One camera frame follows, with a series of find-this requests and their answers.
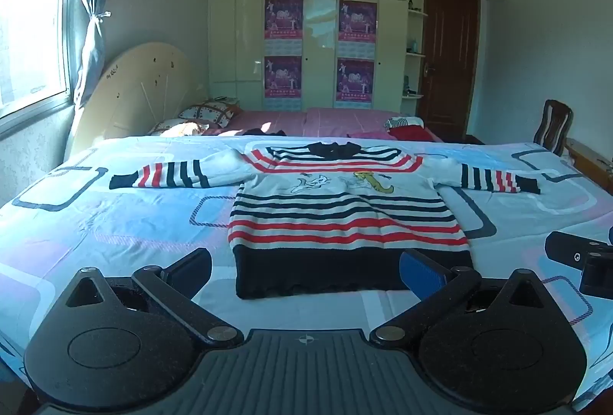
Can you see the white patterned pillow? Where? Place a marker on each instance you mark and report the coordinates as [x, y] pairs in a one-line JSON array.
[[172, 128]]

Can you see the small shelf figurine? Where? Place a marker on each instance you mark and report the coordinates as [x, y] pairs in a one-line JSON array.
[[413, 4]]

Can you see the white curtain tieback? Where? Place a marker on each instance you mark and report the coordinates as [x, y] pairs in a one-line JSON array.
[[99, 15]]

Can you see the purple wall poster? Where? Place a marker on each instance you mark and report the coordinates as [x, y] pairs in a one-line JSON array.
[[282, 80], [283, 20], [357, 22], [355, 80]]

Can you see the striped folded cloth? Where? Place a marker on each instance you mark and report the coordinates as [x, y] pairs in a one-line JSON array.
[[402, 122]]

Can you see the red cloth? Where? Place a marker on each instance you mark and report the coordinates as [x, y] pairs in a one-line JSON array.
[[412, 134]]

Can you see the dark shelf item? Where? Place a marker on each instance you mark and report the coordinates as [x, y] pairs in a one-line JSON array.
[[408, 85]]

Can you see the brown wooden door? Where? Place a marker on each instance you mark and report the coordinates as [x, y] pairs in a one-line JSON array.
[[452, 61]]

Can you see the pink cloth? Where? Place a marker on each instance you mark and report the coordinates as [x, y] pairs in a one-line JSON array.
[[368, 136]]

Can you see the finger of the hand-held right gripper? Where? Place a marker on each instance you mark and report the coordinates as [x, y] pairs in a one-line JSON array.
[[560, 246]]

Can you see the brown plaid pillow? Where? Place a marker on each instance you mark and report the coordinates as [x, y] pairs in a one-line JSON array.
[[208, 113]]

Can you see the window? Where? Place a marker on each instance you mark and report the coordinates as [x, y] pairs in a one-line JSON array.
[[28, 22]]

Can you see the nightstand book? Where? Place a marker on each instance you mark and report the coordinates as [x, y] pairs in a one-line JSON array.
[[226, 99]]

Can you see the cream round headboard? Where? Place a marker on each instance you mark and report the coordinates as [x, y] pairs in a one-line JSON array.
[[139, 89]]

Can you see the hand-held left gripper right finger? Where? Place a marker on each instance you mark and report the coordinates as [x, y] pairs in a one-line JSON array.
[[421, 274]]

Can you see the striped knit sweater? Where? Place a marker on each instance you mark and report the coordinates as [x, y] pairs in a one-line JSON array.
[[335, 214]]

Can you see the white corner shelf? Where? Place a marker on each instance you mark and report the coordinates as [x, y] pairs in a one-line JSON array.
[[415, 55]]

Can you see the dark cloth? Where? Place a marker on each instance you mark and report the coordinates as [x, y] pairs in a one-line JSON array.
[[261, 132]]

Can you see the wooden cabinet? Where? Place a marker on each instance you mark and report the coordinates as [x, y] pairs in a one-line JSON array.
[[591, 161]]

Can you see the pink bed sheet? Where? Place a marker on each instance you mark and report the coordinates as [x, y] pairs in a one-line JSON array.
[[335, 120]]

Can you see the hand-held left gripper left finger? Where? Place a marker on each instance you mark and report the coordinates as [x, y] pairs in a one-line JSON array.
[[189, 269]]

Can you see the wooden chair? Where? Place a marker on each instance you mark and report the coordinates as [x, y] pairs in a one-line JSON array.
[[553, 123]]

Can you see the printed bed sheet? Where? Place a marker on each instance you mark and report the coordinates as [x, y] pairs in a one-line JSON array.
[[119, 228]]

